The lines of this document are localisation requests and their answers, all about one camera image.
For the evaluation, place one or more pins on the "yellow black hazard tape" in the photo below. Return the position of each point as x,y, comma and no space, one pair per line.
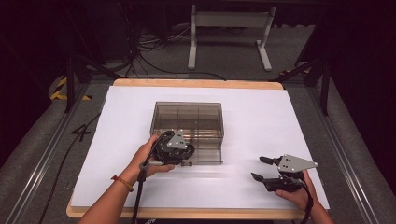
60,90

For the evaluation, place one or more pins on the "person's left hand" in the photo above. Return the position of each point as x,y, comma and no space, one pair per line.
143,161

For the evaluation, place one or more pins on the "person's right hand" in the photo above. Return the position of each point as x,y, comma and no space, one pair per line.
295,196

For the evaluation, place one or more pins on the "smoky transparent drawer organizer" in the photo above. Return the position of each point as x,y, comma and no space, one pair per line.
193,121

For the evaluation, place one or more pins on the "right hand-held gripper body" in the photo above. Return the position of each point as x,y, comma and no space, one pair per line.
294,165

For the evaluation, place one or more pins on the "red wristband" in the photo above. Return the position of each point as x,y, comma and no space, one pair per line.
123,183

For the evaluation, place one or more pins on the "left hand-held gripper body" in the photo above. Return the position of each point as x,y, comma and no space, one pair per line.
176,144

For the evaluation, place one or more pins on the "black metal stand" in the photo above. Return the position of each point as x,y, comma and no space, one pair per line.
314,71
77,74

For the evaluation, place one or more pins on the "white metal desk frame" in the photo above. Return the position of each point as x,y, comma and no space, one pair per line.
230,20

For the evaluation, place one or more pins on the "aluminium floor rail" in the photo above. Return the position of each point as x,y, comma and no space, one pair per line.
40,155
342,152

